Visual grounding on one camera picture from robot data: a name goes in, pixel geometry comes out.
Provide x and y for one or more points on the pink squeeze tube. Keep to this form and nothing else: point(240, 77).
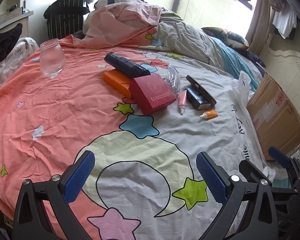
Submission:
point(182, 97)

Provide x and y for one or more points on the clear glass jar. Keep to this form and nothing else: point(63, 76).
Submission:
point(52, 58)

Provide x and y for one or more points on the orange flat box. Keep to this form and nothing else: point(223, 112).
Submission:
point(118, 81)

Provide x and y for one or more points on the red square gift box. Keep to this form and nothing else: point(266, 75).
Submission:
point(151, 93)

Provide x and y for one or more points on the black clothing pile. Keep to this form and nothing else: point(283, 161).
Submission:
point(8, 40)

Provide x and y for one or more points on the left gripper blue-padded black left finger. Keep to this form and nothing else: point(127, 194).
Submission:
point(30, 218)

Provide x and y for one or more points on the beige curtain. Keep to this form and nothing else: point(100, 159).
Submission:
point(258, 31)

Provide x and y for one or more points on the dark blue cylindrical bottle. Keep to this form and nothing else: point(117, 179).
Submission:
point(125, 66)

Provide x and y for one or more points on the pink crumpled quilt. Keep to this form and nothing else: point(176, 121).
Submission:
point(117, 23)

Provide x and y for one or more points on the clear bag of cotton swabs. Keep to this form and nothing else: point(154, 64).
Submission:
point(172, 79)

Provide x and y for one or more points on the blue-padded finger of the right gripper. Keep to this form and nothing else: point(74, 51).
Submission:
point(279, 157)

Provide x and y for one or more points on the white carved headboard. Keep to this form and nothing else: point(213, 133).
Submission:
point(284, 67)

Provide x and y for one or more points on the black striped backpack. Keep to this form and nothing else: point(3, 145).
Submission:
point(65, 17)

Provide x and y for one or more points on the orange squeeze tube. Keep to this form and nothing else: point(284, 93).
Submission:
point(209, 115)

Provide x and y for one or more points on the white plastic bag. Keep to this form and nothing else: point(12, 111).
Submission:
point(247, 109)

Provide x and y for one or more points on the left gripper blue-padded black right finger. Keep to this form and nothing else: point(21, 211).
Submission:
point(248, 208)

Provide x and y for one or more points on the white hanging garment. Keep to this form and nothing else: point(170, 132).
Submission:
point(285, 21)

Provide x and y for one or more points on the dark patterned pillow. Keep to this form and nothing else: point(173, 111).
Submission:
point(229, 38)

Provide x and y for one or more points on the starry night tissue pack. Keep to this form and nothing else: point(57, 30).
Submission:
point(196, 99)

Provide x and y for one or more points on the cartoon star bed sheet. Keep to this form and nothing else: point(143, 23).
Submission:
point(145, 184)

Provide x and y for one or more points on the white bedside desk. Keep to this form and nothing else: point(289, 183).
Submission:
point(9, 20)

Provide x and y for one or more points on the clear plastic wrapped bundle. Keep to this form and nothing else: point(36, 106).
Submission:
point(25, 47)

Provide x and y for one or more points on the brown cardboard box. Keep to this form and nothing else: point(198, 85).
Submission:
point(275, 118)

